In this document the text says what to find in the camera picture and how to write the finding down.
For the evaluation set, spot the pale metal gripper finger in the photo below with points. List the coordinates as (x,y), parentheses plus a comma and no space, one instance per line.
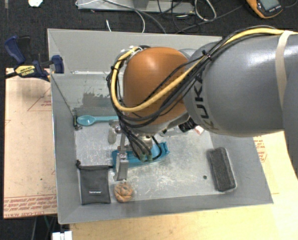
(112,135)
(121,169)

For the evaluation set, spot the blue plastic scoop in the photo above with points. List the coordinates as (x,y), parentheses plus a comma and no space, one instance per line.
(163,150)

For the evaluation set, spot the brown toy pastry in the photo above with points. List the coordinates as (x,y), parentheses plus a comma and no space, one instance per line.
(123,192)

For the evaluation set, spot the light blue plastic spoon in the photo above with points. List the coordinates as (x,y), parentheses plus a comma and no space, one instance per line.
(84,120)

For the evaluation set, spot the grey metal bin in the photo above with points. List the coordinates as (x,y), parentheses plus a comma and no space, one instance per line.
(178,174)

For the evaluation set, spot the dark grey flat block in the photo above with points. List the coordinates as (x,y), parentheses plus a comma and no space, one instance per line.
(222,169)

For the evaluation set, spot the brown cardboard board red print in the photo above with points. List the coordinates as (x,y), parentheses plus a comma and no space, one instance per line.
(28,139)

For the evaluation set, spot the black cylinder on white bracket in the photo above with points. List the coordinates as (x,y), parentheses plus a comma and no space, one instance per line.
(186,127)

